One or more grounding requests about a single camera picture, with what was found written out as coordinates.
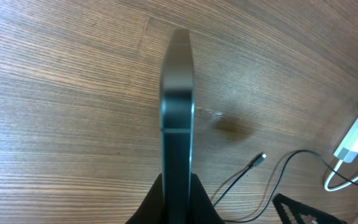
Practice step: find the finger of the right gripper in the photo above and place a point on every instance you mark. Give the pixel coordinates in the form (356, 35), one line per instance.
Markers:
(291, 211)

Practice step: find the Galaxy S25 smartphone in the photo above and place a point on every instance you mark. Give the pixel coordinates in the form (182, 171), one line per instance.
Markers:
(177, 107)

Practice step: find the white power strip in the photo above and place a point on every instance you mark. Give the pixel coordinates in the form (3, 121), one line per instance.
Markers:
(348, 147)

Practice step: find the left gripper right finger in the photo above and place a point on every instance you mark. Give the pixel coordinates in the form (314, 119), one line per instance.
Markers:
(201, 208)

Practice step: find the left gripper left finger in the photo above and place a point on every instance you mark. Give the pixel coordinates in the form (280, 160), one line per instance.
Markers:
(151, 210)

